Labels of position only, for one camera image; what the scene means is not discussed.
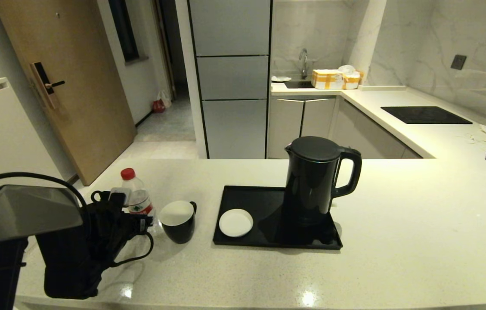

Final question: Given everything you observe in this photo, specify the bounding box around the grey refrigerator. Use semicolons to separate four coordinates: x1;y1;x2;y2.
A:
188;0;274;160

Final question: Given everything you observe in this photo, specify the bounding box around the white round saucer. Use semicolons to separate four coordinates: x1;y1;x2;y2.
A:
219;208;254;238

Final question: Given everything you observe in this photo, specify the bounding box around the black door lock handle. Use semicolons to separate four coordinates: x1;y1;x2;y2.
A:
30;62;66;109

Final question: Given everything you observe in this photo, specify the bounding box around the beige counter cabinet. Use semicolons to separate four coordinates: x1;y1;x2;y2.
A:
329;98;423;160

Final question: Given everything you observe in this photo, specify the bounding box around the chrome faucet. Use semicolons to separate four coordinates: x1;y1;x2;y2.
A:
298;48;309;80

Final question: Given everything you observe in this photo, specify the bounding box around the wooden door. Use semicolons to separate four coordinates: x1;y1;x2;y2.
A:
0;0;137;186

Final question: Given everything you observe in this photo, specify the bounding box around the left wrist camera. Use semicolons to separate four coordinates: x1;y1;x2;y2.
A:
109;187;131;208

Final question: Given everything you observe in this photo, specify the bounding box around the dark window pane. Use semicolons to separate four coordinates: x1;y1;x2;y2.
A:
108;0;141;63

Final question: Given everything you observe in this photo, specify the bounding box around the black cup white inside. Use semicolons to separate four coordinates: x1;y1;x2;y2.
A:
159;200;198;244

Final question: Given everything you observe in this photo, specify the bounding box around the small parcel yellow tape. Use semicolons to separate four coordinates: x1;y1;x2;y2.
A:
339;64;363;90

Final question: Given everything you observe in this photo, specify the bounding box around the black rectangular tray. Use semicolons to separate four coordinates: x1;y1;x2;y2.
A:
213;186;343;250

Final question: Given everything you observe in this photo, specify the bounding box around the black electric kettle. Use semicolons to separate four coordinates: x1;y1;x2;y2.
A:
284;136;362;226

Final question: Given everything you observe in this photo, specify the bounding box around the beige sink cabinet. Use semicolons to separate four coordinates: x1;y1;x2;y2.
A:
267;96;339;160

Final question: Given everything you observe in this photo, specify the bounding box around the cardboard box yellow tape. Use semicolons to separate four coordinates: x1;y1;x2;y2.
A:
311;69;344;90

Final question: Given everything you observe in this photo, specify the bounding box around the black induction cooktop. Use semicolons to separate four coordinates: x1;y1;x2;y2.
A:
381;106;474;125

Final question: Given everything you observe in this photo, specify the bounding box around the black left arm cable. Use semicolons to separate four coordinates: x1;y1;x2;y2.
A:
0;172;155;268

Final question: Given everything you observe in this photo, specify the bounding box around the water bottle red label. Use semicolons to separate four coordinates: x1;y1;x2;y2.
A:
121;167;157;235

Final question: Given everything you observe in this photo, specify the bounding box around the white tall cabinet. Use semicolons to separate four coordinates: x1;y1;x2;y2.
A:
0;77;65;186

